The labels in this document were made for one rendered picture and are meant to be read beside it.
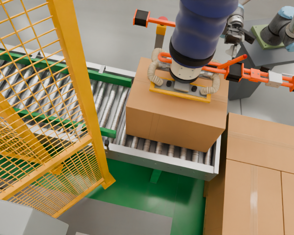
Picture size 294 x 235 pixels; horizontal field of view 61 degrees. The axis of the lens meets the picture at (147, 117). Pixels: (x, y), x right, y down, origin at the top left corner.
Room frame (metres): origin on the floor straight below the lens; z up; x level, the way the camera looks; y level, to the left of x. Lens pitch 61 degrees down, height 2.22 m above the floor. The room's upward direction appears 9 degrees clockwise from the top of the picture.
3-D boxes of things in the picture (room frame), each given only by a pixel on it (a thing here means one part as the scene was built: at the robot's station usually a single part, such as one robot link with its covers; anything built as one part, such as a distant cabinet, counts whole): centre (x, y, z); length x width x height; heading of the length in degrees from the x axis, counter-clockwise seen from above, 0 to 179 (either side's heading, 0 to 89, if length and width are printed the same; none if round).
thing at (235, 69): (0.90, -0.41, 1.21); 0.10 x 0.08 x 0.06; 177
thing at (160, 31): (1.42, 0.00, 0.50); 0.07 x 0.07 x 1.00; 86
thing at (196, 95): (0.82, -0.16, 1.11); 0.34 x 0.10 x 0.05; 87
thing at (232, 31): (1.18, -0.42, 1.22); 0.12 x 0.09 x 0.08; 177
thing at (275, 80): (0.89, -0.63, 1.21); 0.07 x 0.07 x 0.04; 87
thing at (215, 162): (0.88, -0.54, 0.58); 0.70 x 0.03 x 0.06; 176
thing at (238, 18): (1.26, -0.43, 1.22); 0.09 x 0.05 x 0.10; 87
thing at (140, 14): (1.19, 0.12, 1.22); 0.09 x 0.08 x 0.05; 177
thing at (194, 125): (0.92, -0.18, 0.75); 0.60 x 0.40 x 0.40; 86
